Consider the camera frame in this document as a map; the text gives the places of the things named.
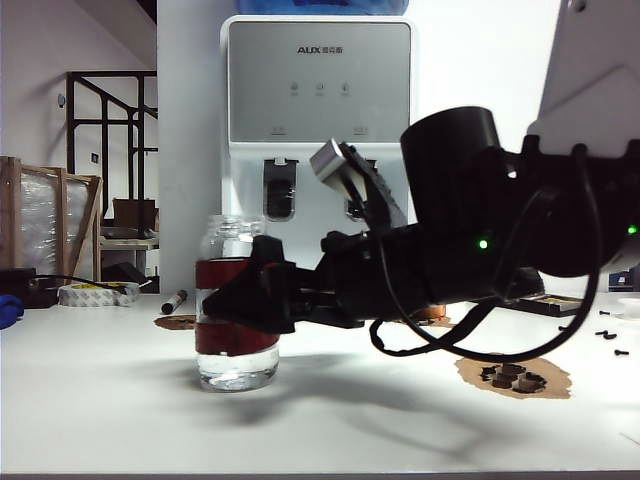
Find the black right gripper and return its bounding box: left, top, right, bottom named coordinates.
left=202, top=223, right=434, bottom=335

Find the glass jar with red bands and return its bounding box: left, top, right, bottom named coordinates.
left=194, top=214, right=281, bottom=394

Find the grey dispenser tap lever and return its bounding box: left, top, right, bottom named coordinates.
left=342, top=158, right=377, bottom=222
left=262, top=158, right=300, bottom=222

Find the white AUX water dispenser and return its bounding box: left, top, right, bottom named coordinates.
left=218, top=14, right=419, bottom=321

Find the black marker pen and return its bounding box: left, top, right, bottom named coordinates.
left=160, top=289, right=189, bottom=316

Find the white small bench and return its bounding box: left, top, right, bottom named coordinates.
left=99, top=233, right=161, bottom=281

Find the brown cardboard box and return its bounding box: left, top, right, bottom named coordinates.
left=112, top=198, right=160, bottom=234

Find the white tape roll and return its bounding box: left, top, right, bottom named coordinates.
left=57, top=281, right=141, bottom=309

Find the large brown torn patch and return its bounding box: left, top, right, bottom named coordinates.
left=453, top=352, right=573, bottom=401

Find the wooden crate with plastic wrap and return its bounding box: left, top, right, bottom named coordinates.
left=0, top=156, right=105, bottom=284

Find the black box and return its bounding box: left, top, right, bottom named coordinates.
left=0, top=268, right=59, bottom=310

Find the blue cloth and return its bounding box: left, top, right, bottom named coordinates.
left=0, top=294, right=25, bottom=331

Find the black soldering iron stand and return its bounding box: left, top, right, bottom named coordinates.
left=504, top=292, right=592, bottom=319

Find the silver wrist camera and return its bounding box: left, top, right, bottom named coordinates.
left=308, top=139, right=362, bottom=201

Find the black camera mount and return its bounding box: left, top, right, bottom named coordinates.
left=344, top=143, right=407, bottom=234

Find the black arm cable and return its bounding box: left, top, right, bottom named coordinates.
left=368, top=234, right=551, bottom=357
left=449, top=144, right=601, bottom=362

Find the black metal railing frame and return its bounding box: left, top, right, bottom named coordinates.
left=66, top=71, right=160, bottom=221

